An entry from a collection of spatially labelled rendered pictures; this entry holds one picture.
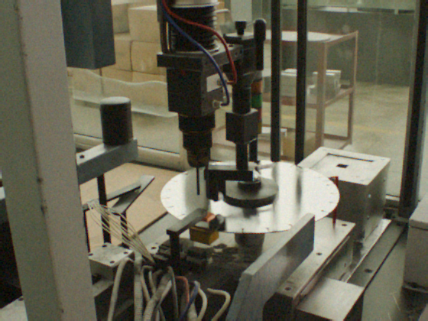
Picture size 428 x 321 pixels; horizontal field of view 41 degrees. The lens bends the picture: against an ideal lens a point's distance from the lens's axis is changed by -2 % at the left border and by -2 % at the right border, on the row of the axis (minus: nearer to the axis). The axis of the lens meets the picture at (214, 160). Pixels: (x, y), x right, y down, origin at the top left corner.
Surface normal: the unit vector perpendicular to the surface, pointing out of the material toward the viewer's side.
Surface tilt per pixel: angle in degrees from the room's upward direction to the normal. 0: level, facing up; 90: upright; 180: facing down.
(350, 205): 90
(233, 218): 0
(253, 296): 90
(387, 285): 0
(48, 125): 90
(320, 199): 0
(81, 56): 90
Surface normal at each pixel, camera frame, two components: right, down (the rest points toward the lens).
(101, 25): 0.85, 0.17
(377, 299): -0.03, -0.94
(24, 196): -0.53, 0.31
